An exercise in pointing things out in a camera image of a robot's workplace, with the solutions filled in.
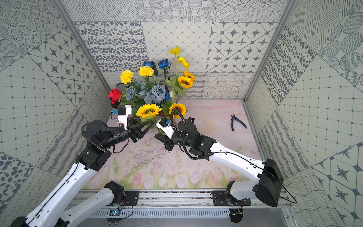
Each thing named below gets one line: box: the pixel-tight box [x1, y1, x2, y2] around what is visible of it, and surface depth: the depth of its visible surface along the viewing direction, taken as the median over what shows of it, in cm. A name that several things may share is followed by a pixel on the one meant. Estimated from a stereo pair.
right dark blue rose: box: [157, 58, 170, 70], surface depth 80 cm
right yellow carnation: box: [138, 65, 155, 77], surface depth 70 cm
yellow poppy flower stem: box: [165, 46, 191, 103], surface depth 81 cm
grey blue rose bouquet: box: [125, 80, 167, 105], surface depth 79 cm
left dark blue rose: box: [143, 61, 155, 69], surface depth 78 cm
